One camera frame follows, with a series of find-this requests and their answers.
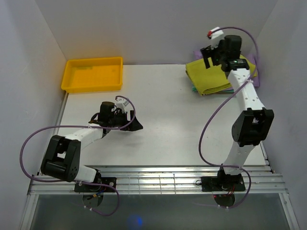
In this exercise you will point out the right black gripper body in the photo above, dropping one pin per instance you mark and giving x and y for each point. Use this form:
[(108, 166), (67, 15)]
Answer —
[(217, 54)]

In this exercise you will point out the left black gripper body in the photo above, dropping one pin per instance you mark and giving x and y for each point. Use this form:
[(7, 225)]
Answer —
[(120, 120)]

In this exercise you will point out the yellow-green trousers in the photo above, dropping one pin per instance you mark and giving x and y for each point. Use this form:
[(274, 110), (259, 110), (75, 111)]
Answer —
[(207, 81)]

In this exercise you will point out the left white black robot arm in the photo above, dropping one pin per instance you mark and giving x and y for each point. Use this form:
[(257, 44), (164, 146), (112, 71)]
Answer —
[(62, 157)]

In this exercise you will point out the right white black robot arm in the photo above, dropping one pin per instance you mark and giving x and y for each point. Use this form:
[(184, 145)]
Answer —
[(254, 122)]

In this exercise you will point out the yellow plastic tray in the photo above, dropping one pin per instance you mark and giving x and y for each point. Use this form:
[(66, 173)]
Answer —
[(93, 75)]

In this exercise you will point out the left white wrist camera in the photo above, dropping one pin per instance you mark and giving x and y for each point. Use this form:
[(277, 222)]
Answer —
[(122, 106)]

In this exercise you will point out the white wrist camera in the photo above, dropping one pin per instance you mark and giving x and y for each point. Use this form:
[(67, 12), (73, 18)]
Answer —
[(122, 106), (215, 35)]

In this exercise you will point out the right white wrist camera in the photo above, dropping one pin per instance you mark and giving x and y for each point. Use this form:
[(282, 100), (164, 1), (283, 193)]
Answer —
[(215, 35)]

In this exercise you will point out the aluminium rail frame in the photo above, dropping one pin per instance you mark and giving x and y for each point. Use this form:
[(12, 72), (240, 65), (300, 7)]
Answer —
[(170, 180)]

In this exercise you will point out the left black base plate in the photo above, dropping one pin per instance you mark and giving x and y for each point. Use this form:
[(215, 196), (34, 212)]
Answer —
[(108, 183)]

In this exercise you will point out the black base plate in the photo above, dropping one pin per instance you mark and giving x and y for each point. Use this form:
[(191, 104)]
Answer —
[(213, 184), (108, 183)]

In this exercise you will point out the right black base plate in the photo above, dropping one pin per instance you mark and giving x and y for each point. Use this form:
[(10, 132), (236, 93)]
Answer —
[(213, 184)]

